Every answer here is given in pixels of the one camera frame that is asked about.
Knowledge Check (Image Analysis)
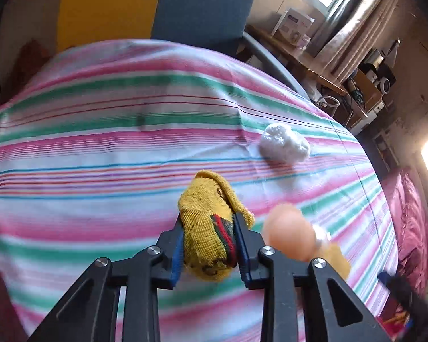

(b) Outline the yellow sponge block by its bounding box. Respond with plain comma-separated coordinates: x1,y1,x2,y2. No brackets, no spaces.
312,240,352,280

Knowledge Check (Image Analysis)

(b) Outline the yellow sock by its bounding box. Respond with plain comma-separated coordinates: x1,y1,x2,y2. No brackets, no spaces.
177,170,256,282

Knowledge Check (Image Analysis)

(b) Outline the wooden desk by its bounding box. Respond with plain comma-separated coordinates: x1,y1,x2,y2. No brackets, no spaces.
245,24,369,123

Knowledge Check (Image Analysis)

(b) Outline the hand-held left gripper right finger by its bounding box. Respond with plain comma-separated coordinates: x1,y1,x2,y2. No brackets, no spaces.
233,212,393,342

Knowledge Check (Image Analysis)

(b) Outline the peach plastic bottle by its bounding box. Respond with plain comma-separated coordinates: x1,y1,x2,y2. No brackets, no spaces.
263,203,329,261

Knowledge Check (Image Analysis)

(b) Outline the grey bed frame rail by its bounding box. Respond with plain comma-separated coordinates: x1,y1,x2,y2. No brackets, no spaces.
242,31,312,99

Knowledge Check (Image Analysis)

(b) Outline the crumpled white tissue ball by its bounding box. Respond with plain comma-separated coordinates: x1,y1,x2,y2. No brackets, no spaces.
259,123,312,164

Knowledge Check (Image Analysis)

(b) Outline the beige curtain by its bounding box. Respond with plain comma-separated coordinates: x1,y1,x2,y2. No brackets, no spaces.
308,0,404,83

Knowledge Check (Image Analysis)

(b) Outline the striped bed sheet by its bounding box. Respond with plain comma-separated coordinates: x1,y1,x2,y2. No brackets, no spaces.
0,38,401,342

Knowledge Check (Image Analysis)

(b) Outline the black and silver speaker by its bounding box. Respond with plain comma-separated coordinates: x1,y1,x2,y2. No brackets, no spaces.
374,74,397,95

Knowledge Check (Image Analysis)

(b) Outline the yellow headboard panel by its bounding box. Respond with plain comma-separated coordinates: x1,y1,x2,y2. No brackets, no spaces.
56,0,165,55

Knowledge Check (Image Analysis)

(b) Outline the brown cardboard box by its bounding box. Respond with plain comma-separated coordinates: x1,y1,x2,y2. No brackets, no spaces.
352,69,385,103

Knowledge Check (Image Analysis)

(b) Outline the reddish brown cushion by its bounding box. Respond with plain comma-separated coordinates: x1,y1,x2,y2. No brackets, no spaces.
19,40,52,81

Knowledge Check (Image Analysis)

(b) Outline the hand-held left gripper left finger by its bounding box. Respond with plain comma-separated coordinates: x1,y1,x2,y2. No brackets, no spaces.
27,217,185,342

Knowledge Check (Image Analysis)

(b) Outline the small white pink box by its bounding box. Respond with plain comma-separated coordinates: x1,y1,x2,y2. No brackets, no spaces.
295,36,312,55

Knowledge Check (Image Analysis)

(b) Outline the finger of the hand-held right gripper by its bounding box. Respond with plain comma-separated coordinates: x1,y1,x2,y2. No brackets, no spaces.
377,271,419,315

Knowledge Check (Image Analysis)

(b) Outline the white ring-shaped object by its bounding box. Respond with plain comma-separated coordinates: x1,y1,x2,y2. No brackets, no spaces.
315,95,340,110

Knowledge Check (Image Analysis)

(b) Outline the white cardboard box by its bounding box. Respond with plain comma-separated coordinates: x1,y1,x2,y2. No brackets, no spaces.
270,7,316,46

